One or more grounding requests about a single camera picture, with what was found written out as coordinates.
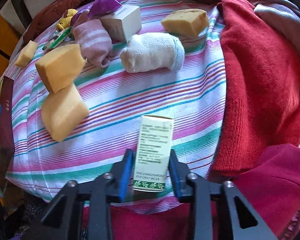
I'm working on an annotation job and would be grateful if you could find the gold tray with maroon rim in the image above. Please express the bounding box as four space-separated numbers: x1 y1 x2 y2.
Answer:
0 76 15 195

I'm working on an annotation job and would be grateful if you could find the wooden wardrobe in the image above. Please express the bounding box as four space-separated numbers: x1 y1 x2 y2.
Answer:
0 12 22 85

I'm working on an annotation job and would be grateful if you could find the large yellow sponge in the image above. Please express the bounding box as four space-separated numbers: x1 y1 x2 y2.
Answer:
35 44 87 94
41 82 90 142

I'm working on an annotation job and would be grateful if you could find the lilac ribbed sweater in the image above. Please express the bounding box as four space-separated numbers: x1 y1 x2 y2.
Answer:
246 0 300 63

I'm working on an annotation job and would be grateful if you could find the white and brown box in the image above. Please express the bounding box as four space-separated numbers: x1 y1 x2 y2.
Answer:
99 5 142 42

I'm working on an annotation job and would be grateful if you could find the small yellow sponge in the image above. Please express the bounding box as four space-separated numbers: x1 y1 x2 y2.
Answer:
14 40 39 68

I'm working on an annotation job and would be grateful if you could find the purple foil wrapper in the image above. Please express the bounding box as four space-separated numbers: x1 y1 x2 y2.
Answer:
86 0 128 19

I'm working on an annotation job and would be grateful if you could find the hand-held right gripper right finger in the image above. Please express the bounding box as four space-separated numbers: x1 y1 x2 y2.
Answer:
168 149 278 240

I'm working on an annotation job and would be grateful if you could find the green and white carton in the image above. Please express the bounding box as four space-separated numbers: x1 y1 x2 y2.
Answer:
132 114 174 193

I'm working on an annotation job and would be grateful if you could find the red sweater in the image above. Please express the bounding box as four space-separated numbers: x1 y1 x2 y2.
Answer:
210 0 300 183

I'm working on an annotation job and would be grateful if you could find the magenta garment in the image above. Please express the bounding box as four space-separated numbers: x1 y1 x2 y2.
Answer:
82 144 300 240

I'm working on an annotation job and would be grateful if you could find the rounded yellow sponge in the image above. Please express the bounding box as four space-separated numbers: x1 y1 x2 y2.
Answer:
161 9 209 39

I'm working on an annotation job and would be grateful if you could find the black rolled mat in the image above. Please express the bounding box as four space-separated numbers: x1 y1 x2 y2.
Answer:
10 0 32 24

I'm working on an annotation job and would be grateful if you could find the pink striped sock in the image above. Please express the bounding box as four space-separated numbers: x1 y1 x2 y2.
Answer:
72 19 112 68

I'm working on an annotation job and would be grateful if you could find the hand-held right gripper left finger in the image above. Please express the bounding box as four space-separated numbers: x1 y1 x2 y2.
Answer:
22 149 135 240

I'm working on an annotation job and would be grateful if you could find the green-edged snack packet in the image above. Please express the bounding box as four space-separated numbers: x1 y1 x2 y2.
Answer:
42 27 73 50

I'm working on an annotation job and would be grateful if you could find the white sock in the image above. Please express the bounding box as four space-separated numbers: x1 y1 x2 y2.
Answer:
119 32 185 73

